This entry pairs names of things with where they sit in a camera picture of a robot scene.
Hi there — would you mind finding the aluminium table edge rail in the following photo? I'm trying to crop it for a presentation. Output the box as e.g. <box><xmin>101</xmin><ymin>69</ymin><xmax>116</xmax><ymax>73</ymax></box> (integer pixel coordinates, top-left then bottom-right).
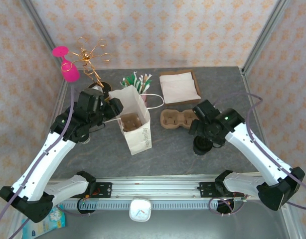
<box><xmin>49</xmin><ymin>81</ymin><xmax>69</xmax><ymax>125</ymax></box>
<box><xmin>240</xmin><ymin>67</ymin><xmax>280</xmax><ymax>180</ymax></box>

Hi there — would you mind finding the gold wire glass rack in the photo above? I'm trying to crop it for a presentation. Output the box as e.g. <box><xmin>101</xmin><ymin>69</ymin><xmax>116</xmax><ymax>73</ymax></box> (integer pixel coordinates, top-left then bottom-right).
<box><xmin>69</xmin><ymin>37</ymin><xmax>113</xmax><ymax>103</ymax></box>

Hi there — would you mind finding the grey metal lower shelf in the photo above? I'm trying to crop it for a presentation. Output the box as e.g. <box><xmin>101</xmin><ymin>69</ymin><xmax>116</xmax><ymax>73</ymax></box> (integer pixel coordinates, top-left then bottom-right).
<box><xmin>8</xmin><ymin>199</ymin><xmax>301</xmax><ymax>239</ymax></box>

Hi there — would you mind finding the brown cardboard tray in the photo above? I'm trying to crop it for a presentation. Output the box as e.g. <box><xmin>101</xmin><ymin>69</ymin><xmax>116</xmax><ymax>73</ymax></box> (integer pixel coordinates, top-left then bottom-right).
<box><xmin>159</xmin><ymin>70</ymin><xmax>202</xmax><ymax>107</ymax></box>

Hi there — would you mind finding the grey slotted cable duct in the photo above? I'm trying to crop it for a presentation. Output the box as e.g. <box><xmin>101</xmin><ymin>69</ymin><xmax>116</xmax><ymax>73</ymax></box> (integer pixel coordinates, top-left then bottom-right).
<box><xmin>58</xmin><ymin>200</ymin><xmax>233</xmax><ymax>211</ymax></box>

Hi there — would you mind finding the white paper bag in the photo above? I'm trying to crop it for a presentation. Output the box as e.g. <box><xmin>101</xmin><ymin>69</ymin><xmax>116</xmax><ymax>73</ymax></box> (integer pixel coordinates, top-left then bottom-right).
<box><xmin>103</xmin><ymin>86</ymin><xmax>165</xmax><ymax>156</ymax></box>

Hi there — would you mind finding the aluminium frame post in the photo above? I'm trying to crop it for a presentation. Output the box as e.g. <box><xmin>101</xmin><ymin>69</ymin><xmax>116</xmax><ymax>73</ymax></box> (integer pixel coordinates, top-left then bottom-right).
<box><xmin>19</xmin><ymin>0</ymin><xmax>68</xmax><ymax>84</ymax></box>
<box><xmin>241</xmin><ymin>0</ymin><xmax>292</xmax><ymax>75</ymax></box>

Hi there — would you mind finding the white square thermometer device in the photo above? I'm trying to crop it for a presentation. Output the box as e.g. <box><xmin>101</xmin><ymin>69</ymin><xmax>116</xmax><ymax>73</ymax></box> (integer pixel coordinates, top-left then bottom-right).
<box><xmin>129</xmin><ymin>197</ymin><xmax>153</xmax><ymax>222</ymax></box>

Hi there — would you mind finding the brown cardboard cup carrier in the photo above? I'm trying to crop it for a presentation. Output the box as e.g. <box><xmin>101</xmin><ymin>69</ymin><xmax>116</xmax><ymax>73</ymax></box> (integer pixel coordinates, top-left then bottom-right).
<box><xmin>120</xmin><ymin>113</ymin><xmax>147</xmax><ymax>132</ymax></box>
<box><xmin>159</xmin><ymin>109</ymin><xmax>201</xmax><ymax>130</ymax></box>

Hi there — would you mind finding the white paper napkin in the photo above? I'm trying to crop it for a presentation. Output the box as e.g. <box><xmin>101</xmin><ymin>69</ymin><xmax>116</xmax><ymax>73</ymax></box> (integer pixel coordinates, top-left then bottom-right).
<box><xmin>160</xmin><ymin>79</ymin><xmax>201</xmax><ymax>104</ymax></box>
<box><xmin>159</xmin><ymin>72</ymin><xmax>195</xmax><ymax>83</ymax></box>

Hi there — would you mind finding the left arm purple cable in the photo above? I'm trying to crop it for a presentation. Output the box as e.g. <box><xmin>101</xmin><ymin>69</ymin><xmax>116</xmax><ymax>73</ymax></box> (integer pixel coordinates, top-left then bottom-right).
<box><xmin>0</xmin><ymin>87</ymin><xmax>90</xmax><ymax>239</ymax></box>

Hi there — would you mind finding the blue wet wipes packet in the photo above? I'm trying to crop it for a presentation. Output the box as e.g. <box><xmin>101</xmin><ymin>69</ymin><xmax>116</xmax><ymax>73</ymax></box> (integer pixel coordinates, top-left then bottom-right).
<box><xmin>22</xmin><ymin>208</ymin><xmax>67</xmax><ymax>239</ymax></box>

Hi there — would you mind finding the stack of black cup lids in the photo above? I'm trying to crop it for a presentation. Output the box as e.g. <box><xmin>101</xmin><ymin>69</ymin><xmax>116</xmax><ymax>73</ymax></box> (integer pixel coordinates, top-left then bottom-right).
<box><xmin>192</xmin><ymin>135</ymin><xmax>215</xmax><ymax>157</ymax></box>

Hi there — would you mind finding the aluminium mounting rail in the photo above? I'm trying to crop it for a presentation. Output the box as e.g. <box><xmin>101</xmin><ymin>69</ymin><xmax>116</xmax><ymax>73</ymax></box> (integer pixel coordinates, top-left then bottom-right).
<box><xmin>47</xmin><ymin>175</ymin><xmax>293</xmax><ymax>200</ymax></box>

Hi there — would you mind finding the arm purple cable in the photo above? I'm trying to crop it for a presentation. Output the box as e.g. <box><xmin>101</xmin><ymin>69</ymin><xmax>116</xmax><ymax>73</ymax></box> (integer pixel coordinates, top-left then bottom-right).
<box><xmin>209</xmin><ymin>91</ymin><xmax>306</xmax><ymax>217</ymax></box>
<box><xmin>0</xmin><ymin>87</ymin><xmax>90</xmax><ymax>239</ymax></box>

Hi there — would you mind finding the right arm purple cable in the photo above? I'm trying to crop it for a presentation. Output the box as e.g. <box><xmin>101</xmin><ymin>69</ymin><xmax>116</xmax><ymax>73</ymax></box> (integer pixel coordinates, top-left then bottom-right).
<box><xmin>209</xmin><ymin>91</ymin><xmax>306</xmax><ymax>217</ymax></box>

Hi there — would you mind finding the pink plastic wine glass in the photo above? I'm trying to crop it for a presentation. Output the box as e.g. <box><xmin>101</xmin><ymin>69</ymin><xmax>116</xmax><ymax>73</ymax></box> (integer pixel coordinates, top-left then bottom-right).
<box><xmin>52</xmin><ymin>45</ymin><xmax>81</xmax><ymax>83</ymax></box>

